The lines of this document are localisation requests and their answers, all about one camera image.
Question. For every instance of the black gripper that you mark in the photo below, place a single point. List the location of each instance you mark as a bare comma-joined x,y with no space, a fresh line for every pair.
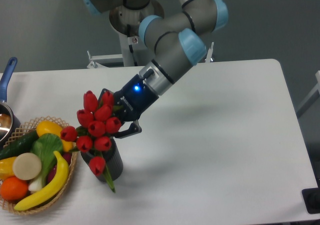
135,97

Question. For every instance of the red tulip bouquet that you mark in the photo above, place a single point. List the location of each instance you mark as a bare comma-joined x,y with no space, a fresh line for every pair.
98,125

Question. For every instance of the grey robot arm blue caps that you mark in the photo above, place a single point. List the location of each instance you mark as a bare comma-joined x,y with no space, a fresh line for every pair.
159,79

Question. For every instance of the grey ribbed vase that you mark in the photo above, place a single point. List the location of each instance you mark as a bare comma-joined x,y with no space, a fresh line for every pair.
112,158

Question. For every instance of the purple red vegetable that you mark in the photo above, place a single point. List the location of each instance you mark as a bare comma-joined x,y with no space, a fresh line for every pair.
68,157

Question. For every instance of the green bok choy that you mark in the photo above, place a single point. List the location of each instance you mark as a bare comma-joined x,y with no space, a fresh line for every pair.
44,148

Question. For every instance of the yellow banana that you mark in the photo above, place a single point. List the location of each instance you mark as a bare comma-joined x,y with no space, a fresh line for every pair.
50,190

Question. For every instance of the woven wicker basket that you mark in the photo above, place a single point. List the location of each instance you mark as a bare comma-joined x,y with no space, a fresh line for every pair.
26,128

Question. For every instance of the green cucumber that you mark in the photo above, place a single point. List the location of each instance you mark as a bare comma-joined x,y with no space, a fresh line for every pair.
19,146

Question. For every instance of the beige round disc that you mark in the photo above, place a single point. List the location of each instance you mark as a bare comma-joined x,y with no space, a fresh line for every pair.
27,166

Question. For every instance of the yellow bell pepper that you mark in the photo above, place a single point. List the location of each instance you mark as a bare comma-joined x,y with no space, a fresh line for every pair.
6,168

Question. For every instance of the orange fruit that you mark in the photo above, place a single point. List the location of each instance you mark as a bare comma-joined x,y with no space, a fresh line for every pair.
13,189

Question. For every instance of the black device at table edge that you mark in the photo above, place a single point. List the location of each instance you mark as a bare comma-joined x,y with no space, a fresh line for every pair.
311,197

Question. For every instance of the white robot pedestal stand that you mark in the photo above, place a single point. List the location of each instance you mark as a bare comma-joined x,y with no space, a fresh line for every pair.
127,52

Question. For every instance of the blue handled saucepan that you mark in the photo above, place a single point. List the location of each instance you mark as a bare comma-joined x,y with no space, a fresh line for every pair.
8,121

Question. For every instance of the white table leg frame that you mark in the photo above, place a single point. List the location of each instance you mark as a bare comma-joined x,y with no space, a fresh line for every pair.
310,98

